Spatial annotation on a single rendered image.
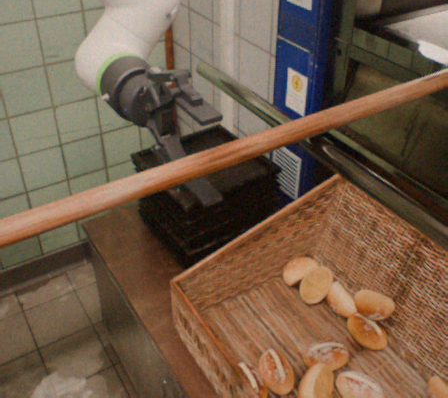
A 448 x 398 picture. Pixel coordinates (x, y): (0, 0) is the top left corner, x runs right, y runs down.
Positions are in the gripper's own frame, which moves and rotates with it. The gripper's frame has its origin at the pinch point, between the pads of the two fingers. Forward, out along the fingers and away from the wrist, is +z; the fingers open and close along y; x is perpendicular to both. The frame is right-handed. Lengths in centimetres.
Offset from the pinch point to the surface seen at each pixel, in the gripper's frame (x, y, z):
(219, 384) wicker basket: -4, 58, -5
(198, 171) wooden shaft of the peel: 2.2, 0.4, 1.7
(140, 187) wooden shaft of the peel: 10.0, 0.0, 1.6
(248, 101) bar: -16.7, 3.1, -15.4
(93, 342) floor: 4, 120, -78
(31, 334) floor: 22, 120, -93
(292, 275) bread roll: -34, 56, -20
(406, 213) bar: -16.8, 3.2, 18.9
